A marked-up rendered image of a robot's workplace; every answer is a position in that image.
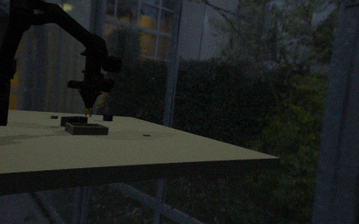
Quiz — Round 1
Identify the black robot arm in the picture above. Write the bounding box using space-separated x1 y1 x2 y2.
0 0 122 97

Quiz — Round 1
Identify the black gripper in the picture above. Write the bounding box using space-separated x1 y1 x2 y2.
68 67 111 109

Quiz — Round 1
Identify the shallow tan rectangular tray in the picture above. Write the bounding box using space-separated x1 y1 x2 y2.
65 123 108 135

